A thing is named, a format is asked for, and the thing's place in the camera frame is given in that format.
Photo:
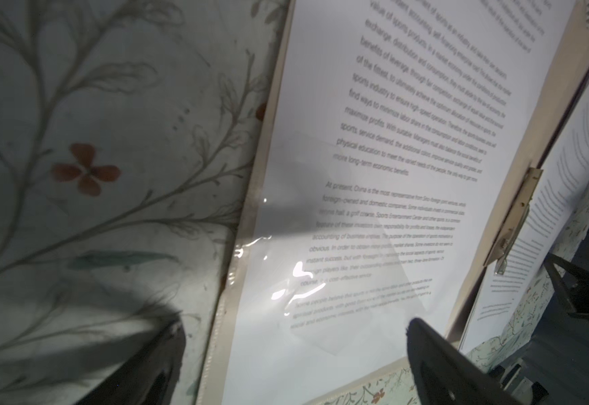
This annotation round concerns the silver folder lever clip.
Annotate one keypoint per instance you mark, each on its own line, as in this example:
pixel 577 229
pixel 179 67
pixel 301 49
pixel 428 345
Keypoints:
pixel 513 222

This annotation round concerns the printed paper sheet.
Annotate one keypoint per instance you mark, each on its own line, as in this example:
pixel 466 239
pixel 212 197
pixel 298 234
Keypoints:
pixel 375 202
pixel 564 178

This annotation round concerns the brown kraft paper folder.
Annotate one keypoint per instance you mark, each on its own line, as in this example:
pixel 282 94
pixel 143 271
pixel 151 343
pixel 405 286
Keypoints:
pixel 542 142

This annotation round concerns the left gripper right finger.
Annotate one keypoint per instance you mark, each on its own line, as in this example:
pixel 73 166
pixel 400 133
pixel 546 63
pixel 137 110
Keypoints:
pixel 443 376

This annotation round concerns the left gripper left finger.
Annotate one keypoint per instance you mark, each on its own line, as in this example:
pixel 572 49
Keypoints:
pixel 149 377

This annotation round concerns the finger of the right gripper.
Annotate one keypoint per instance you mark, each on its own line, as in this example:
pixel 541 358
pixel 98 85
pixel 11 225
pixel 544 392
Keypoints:
pixel 571 286

